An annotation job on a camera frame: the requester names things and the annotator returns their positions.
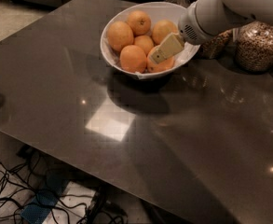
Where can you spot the glass jar of nuts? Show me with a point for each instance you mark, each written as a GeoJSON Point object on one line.
{"type": "Point", "coordinates": [213, 48]}
{"type": "Point", "coordinates": [254, 50]}

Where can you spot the orange top back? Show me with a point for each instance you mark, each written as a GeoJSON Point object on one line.
{"type": "Point", "coordinates": [139, 22]}

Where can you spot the white plastic bowl liner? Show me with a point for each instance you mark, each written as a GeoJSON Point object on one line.
{"type": "Point", "coordinates": [111, 52]}

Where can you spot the white bowl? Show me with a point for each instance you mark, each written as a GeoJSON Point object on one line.
{"type": "Point", "coordinates": [111, 52]}

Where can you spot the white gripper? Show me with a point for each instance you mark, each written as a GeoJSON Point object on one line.
{"type": "Point", "coordinates": [188, 29]}

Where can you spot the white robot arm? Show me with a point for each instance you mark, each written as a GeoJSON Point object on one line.
{"type": "Point", "coordinates": [205, 19]}

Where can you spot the small middle orange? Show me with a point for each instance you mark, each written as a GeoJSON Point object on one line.
{"type": "Point", "coordinates": [145, 42]}

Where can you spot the blue tape on floor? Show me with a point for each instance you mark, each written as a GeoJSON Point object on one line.
{"type": "Point", "coordinates": [45, 199]}

